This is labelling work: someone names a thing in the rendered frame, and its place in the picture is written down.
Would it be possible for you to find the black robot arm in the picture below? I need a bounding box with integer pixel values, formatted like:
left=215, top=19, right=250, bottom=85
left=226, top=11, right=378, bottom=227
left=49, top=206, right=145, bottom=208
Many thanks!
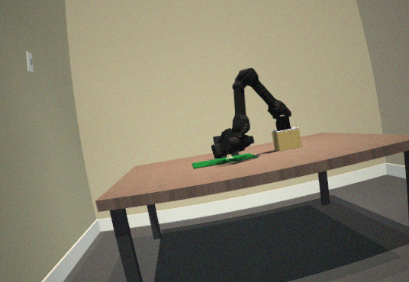
left=221, top=68, right=291, bottom=151

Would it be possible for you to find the green circuit board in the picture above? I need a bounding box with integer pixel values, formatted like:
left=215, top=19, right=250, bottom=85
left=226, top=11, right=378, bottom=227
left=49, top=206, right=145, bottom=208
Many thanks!
left=192, top=153, right=258, bottom=169

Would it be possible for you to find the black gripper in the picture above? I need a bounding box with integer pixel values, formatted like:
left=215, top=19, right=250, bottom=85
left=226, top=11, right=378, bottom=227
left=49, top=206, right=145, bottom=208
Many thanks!
left=211, top=143, right=245, bottom=158

